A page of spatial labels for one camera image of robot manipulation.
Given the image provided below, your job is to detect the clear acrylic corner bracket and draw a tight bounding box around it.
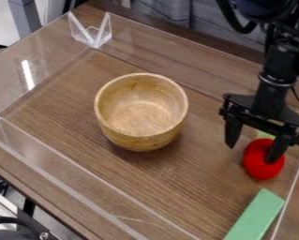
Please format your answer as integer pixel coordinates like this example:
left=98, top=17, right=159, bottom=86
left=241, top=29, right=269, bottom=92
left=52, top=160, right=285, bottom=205
left=69, top=11, right=113, bottom=49

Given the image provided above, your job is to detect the black device bottom left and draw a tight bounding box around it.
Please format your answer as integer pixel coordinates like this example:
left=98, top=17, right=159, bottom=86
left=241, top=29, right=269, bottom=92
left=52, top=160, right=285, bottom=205
left=0, top=209, right=62, bottom=240

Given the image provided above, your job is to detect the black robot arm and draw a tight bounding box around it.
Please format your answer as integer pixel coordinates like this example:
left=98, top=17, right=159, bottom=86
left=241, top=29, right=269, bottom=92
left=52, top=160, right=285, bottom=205
left=217, top=0, right=299, bottom=163

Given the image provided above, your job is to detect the red plush fruit green top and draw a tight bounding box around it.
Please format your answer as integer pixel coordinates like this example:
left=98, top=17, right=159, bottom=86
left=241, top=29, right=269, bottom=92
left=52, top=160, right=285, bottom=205
left=242, top=130, right=286, bottom=181

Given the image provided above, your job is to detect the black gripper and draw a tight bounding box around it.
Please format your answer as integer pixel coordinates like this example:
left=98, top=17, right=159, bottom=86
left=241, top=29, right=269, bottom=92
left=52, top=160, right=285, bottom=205
left=219, top=73, right=299, bottom=163

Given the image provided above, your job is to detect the clear acrylic enclosure wall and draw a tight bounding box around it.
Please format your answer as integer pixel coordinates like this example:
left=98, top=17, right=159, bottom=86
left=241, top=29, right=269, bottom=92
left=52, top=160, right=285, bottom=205
left=0, top=9, right=299, bottom=240

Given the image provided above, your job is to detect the wooden bowl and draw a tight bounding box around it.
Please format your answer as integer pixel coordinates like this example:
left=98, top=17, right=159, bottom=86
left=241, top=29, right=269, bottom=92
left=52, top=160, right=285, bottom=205
left=94, top=72, right=190, bottom=152

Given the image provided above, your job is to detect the black cable bottom left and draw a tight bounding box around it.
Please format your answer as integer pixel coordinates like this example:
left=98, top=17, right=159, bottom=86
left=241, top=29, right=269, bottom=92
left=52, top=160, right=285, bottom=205
left=0, top=215, right=31, bottom=240

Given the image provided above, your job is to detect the grey post top left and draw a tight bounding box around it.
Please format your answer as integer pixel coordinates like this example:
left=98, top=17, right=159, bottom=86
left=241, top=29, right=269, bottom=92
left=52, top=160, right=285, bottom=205
left=8, top=0, right=42, bottom=38

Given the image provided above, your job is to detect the green rectangular block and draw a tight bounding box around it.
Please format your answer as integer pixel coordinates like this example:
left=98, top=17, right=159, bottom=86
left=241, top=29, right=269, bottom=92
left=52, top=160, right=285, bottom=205
left=224, top=188, right=285, bottom=240

